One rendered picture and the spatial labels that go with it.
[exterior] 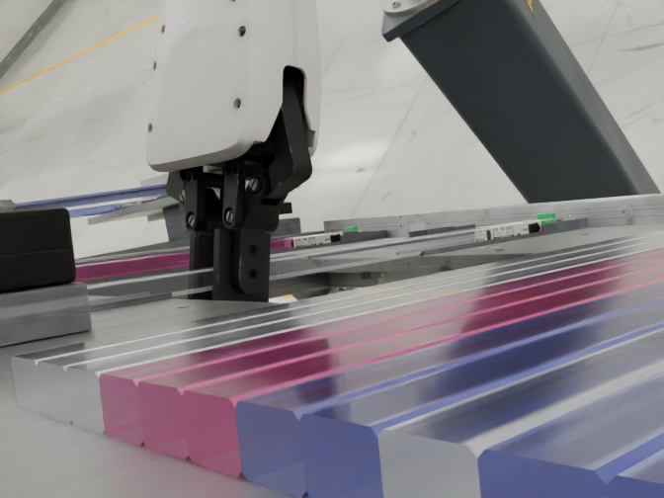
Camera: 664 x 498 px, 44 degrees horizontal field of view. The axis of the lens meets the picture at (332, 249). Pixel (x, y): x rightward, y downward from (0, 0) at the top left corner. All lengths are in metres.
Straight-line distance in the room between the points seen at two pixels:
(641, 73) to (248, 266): 1.69
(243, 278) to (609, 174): 1.03
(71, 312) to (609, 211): 0.45
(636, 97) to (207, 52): 1.62
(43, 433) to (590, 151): 1.23
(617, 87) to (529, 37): 0.84
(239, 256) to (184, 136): 0.07
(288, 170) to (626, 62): 1.74
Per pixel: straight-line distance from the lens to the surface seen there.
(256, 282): 0.41
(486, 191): 2.00
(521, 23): 1.20
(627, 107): 1.96
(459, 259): 0.49
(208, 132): 0.40
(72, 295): 0.31
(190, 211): 0.44
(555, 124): 1.30
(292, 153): 0.39
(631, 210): 0.64
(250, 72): 0.39
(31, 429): 0.17
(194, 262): 0.43
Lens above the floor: 1.16
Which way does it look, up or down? 31 degrees down
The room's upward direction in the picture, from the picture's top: 46 degrees counter-clockwise
